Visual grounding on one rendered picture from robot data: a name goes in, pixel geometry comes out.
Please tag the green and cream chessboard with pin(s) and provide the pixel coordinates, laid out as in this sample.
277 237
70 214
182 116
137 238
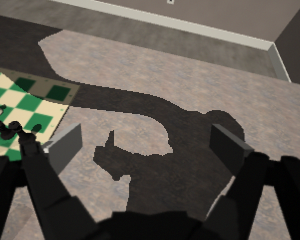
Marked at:
37 103

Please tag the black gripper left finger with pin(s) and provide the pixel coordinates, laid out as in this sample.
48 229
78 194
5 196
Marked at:
60 216

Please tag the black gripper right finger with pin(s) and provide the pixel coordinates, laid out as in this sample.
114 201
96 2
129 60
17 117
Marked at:
233 215

